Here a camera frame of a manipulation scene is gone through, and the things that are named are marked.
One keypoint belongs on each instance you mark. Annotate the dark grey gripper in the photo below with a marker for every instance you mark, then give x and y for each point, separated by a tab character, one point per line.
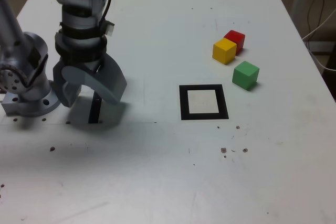
92	64

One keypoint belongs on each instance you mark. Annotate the yellow cube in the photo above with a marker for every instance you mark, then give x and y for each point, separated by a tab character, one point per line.
223	51

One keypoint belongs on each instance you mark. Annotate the red cube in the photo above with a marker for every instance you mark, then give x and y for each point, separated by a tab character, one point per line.
235	36

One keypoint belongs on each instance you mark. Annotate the green cube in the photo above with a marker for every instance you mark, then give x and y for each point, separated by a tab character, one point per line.
245	75

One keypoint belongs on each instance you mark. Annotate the black tape square outline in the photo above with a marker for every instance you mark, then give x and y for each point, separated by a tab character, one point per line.
184	103

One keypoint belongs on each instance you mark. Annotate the black tape strip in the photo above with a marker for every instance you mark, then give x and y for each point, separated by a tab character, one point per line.
93	113

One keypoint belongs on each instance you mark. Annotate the white power strip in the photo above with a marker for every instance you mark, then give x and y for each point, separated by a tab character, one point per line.
321	46

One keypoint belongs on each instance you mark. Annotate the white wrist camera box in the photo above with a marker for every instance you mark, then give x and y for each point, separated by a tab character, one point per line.
109	28

